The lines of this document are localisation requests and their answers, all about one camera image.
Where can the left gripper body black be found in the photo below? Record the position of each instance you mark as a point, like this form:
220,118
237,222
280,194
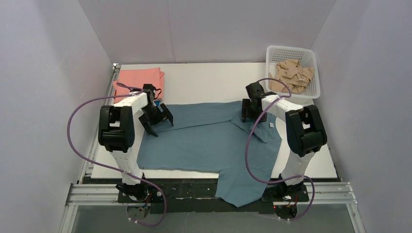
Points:
156,115

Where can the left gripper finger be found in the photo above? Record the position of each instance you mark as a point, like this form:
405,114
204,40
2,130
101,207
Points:
145,121
166,114

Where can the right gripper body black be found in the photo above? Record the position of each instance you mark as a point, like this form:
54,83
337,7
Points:
252,111

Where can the grey-blue t shirt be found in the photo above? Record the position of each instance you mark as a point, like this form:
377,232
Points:
210,137

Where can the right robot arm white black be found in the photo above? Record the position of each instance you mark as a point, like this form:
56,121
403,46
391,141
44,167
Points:
305,135

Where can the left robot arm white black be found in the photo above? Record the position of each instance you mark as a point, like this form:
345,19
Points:
117,134

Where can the pink folded t shirt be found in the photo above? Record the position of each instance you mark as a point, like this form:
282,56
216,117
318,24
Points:
139,77

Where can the white plastic basket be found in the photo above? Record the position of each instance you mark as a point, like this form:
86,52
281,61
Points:
306,57

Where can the beige crumpled t shirt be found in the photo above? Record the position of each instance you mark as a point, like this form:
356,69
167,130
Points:
296,77

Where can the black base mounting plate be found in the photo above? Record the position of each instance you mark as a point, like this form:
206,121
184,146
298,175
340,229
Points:
178,196

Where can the aluminium front frame rail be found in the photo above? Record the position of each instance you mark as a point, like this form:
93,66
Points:
107,194

